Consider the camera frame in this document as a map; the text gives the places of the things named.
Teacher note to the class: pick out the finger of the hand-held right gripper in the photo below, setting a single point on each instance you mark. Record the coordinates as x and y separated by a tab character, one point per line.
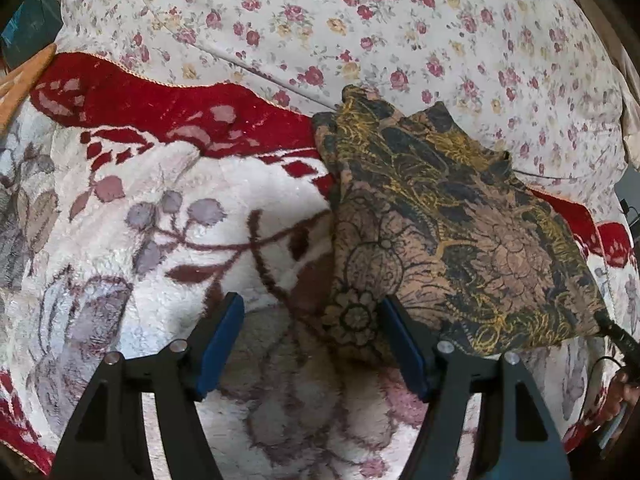
617	335

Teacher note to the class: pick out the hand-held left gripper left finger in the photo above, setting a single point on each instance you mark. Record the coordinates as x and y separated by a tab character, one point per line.
220	350

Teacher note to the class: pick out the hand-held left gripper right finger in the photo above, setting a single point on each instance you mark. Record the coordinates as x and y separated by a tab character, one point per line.
407	350

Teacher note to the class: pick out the dark floral patterned garment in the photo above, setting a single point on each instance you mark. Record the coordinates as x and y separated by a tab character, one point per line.
450	220

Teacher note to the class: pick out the person's right hand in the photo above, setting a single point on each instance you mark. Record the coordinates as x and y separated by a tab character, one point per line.
620	397

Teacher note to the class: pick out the red white floral fleece blanket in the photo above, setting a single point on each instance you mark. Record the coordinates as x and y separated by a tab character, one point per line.
175	170

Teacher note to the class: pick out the orange patterned blanket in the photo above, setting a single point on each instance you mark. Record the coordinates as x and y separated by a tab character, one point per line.
20	85

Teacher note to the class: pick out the white rose print quilt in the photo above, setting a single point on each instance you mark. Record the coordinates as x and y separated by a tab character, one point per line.
350	20

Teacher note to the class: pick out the teal box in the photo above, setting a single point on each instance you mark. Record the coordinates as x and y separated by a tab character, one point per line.
30	20

